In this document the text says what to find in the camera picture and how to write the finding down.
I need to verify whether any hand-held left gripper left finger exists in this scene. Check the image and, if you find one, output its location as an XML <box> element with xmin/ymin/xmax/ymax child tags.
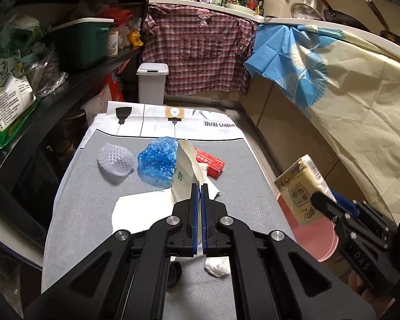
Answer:
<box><xmin>23</xmin><ymin>183</ymin><xmax>201</xmax><ymax>320</ymax></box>

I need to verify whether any yellow plastic object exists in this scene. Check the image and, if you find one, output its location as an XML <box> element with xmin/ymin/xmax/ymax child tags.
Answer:
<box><xmin>128</xmin><ymin>31</ymin><xmax>144</xmax><ymax>47</ymax></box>

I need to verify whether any crumpled white tissue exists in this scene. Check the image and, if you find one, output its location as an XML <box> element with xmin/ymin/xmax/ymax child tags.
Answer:
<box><xmin>204</xmin><ymin>257</ymin><xmax>230</xmax><ymax>278</ymax></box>

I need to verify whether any white paper carton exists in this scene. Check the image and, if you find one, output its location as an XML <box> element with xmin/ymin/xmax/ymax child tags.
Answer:
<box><xmin>169</xmin><ymin>139</ymin><xmax>209</xmax><ymax>241</ymax></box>

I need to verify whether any black frying pan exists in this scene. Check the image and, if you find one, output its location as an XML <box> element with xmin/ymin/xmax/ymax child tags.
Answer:
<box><xmin>363</xmin><ymin>0</ymin><xmax>400</xmax><ymax>50</ymax></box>

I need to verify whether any black wok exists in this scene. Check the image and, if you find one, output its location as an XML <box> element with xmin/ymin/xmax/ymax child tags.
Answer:
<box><xmin>306</xmin><ymin>0</ymin><xmax>370</xmax><ymax>33</ymax></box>

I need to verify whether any cream cloth with blue fans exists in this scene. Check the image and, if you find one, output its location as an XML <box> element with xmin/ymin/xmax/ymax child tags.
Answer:
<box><xmin>273</xmin><ymin>23</ymin><xmax>400</xmax><ymax>215</ymax></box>

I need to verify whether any blue plastic bag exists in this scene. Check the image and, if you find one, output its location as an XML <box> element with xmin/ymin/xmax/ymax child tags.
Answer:
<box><xmin>137</xmin><ymin>137</ymin><xmax>181</xmax><ymax>187</ymax></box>

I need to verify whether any green and white packet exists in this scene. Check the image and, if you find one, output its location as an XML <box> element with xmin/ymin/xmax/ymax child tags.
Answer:
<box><xmin>0</xmin><ymin>51</ymin><xmax>41</xmax><ymax>149</ymax></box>

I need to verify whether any red plaid shirt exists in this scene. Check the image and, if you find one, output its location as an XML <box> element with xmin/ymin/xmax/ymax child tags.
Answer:
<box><xmin>142</xmin><ymin>3</ymin><xmax>259</xmax><ymax>95</ymax></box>

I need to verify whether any plain blue cloth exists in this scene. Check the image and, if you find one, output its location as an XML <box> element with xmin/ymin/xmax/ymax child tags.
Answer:
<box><xmin>244</xmin><ymin>24</ymin><xmax>302</xmax><ymax>89</ymax></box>

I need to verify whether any red and white carton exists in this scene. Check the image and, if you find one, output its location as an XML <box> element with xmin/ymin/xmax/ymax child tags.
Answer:
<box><xmin>83</xmin><ymin>70</ymin><xmax>127</xmax><ymax>121</ymax></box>

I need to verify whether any white printed table cover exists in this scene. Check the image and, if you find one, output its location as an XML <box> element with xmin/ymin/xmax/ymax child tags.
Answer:
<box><xmin>42</xmin><ymin>101</ymin><xmax>301</xmax><ymax>320</ymax></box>

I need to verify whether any black shelf unit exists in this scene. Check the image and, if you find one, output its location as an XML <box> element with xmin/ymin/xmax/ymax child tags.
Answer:
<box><xmin>0</xmin><ymin>0</ymin><xmax>150</xmax><ymax>187</ymax></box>

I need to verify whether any metal strainer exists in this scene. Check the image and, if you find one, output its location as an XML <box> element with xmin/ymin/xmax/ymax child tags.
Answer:
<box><xmin>290</xmin><ymin>2</ymin><xmax>322</xmax><ymax>21</ymax></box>

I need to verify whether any pink plastic bin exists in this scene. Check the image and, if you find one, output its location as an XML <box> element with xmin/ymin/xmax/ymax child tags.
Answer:
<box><xmin>277</xmin><ymin>191</ymin><xmax>341</xmax><ymax>264</ymax></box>

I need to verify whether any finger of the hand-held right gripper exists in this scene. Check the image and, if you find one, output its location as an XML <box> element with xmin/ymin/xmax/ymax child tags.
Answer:
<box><xmin>311</xmin><ymin>191</ymin><xmax>355</xmax><ymax>232</ymax></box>
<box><xmin>330</xmin><ymin>188</ymin><xmax>360</xmax><ymax>219</ymax></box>

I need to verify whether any white paper napkin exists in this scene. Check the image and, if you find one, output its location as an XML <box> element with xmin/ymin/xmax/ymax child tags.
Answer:
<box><xmin>111</xmin><ymin>180</ymin><xmax>222</xmax><ymax>234</ymax></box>

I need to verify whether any red cardboard box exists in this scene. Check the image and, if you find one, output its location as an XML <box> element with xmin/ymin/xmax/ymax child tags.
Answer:
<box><xmin>194</xmin><ymin>147</ymin><xmax>226</xmax><ymax>179</ymax></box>

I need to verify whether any red plastic bag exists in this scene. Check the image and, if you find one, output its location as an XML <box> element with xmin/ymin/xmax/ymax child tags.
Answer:
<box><xmin>102</xmin><ymin>8</ymin><xmax>134</xmax><ymax>27</ymax></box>

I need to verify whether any beige kitchen cabinet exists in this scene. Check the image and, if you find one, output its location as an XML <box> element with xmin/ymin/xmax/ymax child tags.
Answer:
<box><xmin>245</xmin><ymin>70</ymin><xmax>381</xmax><ymax>207</ymax></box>

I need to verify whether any clear plastic bag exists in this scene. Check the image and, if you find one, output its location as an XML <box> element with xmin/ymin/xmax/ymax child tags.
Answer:
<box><xmin>23</xmin><ymin>51</ymin><xmax>69</xmax><ymax>99</ymax></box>

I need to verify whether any white lidded bin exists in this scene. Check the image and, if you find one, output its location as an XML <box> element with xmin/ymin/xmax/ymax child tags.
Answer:
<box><xmin>136</xmin><ymin>63</ymin><xmax>169</xmax><ymax>105</ymax></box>

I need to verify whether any white foam fruit net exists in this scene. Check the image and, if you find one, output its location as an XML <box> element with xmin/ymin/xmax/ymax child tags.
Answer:
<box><xmin>97</xmin><ymin>142</ymin><xmax>134</xmax><ymax>178</ymax></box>

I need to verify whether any green plastic basket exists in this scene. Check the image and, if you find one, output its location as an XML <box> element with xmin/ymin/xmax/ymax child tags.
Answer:
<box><xmin>48</xmin><ymin>18</ymin><xmax>114</xmax><ymax>72</ymax></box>

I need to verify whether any small black object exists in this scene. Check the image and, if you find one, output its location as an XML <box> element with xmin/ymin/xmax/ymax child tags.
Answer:
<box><xmin>167</xmin><ymin>262</ymin><xmax>182</xmax><ymax>287</ymax></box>

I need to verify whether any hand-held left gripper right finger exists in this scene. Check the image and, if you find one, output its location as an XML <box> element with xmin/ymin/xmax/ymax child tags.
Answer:
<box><xmin>202</xmin><ymin>184</ymin><xmax>377</xmax><ymax>320</ymax></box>

